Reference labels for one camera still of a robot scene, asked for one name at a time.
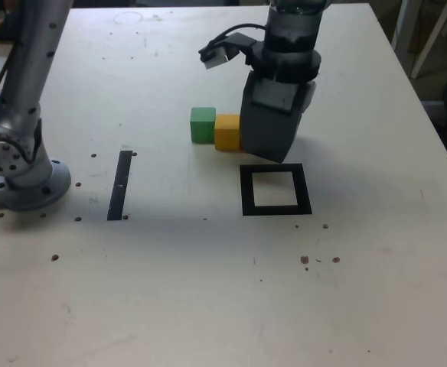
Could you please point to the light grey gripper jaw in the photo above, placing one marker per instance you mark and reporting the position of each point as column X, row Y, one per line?
column 310, row 95

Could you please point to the black tape square outline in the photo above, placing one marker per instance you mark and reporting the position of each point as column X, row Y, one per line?
column 246, row 191

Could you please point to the yellow cube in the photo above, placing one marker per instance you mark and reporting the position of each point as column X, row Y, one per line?
column 227, row 134

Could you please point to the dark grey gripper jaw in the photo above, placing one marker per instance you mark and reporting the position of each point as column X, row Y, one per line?
column 269, row 130

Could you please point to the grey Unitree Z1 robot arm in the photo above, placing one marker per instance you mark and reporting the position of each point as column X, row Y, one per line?
column 28, row 76

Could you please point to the small white and black camera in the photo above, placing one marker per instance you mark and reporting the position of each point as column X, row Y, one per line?
column 217, row 57

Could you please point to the black tape strip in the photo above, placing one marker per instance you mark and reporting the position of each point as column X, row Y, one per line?
column 119, row 183

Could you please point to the green cube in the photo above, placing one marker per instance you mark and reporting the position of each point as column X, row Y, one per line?
column 202, row 124

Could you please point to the white metal frame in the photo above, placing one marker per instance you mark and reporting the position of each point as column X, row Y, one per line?
column 405, row 19

